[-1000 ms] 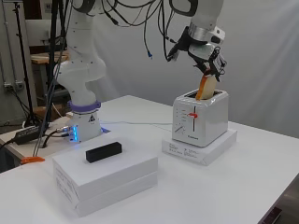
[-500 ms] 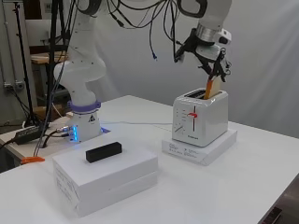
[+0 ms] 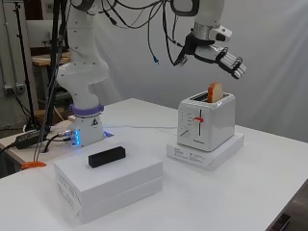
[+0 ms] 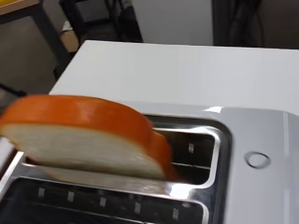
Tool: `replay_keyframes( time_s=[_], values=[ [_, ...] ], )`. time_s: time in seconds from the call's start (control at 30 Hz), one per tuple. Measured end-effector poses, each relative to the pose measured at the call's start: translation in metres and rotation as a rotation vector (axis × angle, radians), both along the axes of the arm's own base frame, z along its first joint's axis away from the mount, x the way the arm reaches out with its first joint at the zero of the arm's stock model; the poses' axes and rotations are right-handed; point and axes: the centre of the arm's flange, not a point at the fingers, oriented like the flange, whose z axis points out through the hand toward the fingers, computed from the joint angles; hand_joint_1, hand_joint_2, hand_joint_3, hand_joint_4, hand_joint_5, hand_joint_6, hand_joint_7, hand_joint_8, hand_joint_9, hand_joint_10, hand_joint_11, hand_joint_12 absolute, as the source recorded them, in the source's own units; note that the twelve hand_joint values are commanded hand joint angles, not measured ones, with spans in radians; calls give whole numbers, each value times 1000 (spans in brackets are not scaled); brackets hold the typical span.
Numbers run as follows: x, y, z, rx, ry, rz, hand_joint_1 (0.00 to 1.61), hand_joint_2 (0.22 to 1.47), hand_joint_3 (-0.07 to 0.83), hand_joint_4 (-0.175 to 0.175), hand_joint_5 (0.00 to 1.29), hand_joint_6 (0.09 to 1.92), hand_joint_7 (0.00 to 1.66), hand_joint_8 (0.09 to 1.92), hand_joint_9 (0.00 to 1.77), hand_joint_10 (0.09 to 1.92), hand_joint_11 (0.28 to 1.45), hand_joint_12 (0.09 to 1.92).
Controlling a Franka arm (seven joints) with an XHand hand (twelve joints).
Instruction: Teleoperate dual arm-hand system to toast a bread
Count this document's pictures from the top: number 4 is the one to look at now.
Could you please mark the toast slice with orange crust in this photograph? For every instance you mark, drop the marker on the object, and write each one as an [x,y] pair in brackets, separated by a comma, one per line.
[84,137]

